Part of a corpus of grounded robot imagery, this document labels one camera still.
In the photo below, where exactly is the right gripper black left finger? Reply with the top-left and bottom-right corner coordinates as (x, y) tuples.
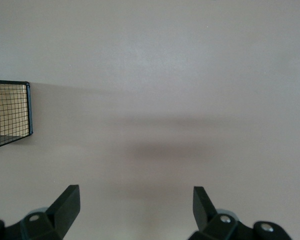
(0, 184), (81, 240)

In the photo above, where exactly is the black wire mesh basket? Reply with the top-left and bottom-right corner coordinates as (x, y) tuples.
(0, 79), (34, 151)

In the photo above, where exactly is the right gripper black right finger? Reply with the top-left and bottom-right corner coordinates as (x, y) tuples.
(188, 185), (291, 240)

